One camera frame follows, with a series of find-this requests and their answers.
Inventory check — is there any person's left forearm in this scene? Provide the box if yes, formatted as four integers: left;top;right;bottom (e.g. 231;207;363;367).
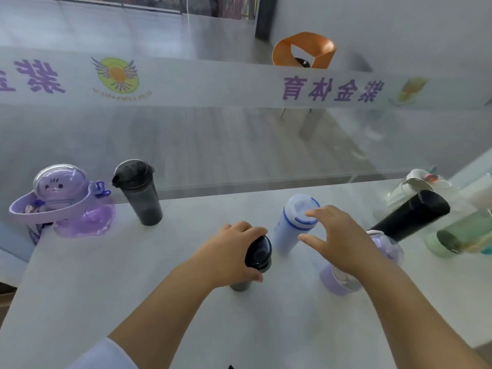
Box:
108;259;217;369

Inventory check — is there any person's right forearm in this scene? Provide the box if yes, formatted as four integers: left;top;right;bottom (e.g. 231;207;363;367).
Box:
357;246;492;369

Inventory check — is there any purple cartoon character bottle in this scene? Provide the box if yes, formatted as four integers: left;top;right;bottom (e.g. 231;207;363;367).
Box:
8;164;116;239

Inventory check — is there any dark pillar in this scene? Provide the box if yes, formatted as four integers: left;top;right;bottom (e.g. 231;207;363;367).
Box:
254;0;278;41

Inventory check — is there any white bottle blue trim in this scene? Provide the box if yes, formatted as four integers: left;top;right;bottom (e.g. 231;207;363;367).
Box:
274;194;321;256

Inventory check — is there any white bottle with handle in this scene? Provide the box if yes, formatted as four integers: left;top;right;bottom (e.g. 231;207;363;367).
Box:
386;169;453;210

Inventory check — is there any white sleeve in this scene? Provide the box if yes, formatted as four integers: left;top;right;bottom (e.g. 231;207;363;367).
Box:
67;337;139;369

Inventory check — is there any tall grey tumbler black lid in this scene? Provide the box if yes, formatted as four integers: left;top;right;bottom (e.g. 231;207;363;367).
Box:
112;159;163;227

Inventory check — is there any person's right hand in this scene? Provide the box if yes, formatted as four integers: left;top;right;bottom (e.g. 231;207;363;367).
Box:
298;205;387;281

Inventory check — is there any person's left hand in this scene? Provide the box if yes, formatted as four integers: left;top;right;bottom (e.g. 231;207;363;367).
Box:
190;221;269;292

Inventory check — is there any black matte bottle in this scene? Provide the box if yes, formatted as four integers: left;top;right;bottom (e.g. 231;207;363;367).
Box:
370;190;450;243

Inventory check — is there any orange chair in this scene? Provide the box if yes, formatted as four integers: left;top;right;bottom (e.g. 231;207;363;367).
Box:
272;32;337;120

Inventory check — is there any purple bottle clear lid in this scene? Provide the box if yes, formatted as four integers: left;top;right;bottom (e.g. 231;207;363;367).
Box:
319;230;405;296

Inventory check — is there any small dark grey bottle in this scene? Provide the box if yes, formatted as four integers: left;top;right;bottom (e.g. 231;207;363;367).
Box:
230;235;273;292

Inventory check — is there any green transparent bottle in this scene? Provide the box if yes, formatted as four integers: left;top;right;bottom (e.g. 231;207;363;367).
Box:
425;210;492;259

